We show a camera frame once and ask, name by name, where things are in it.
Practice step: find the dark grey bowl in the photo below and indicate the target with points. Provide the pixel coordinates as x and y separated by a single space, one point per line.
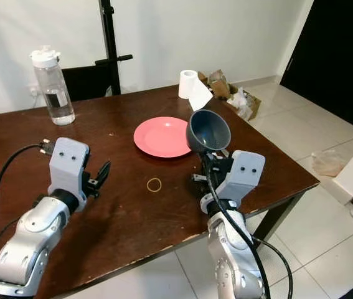
207 132

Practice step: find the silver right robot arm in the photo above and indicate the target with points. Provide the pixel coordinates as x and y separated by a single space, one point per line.
232 261

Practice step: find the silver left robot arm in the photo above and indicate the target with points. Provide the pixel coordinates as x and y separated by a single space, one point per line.
33 243

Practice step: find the yellow rubber band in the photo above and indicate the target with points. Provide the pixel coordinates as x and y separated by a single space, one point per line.
147 184

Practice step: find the pink round plate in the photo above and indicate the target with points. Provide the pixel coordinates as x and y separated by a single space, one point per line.
160 137

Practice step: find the dark brown wooden table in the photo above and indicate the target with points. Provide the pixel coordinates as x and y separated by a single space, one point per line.
139 218

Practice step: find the crumpled white paper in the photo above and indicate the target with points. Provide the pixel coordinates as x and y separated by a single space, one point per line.
240 99

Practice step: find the white toilet paper roll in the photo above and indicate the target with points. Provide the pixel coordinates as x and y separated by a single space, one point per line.
188 84

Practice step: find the open cardboard box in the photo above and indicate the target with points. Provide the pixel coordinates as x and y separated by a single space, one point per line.
218 81

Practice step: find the clear water bottle white lid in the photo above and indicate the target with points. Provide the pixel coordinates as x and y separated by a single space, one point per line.
53 93

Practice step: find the black flat board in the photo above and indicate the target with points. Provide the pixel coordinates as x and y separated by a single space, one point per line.
83 81

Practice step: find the clear plastic bag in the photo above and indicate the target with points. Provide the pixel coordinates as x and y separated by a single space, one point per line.
329 163

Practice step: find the black stand pole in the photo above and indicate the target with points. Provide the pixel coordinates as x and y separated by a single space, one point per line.
108 37

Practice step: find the black door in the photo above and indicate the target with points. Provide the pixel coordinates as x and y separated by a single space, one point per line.
338 56

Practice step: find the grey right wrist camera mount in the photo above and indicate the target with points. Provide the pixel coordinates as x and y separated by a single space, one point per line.
244 174

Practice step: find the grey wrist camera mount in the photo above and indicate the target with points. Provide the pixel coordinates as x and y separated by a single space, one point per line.
244 174
67 162

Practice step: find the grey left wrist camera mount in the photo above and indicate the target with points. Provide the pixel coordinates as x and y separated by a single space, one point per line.
67 162

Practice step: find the white wall socket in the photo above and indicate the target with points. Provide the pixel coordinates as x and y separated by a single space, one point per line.
36 91

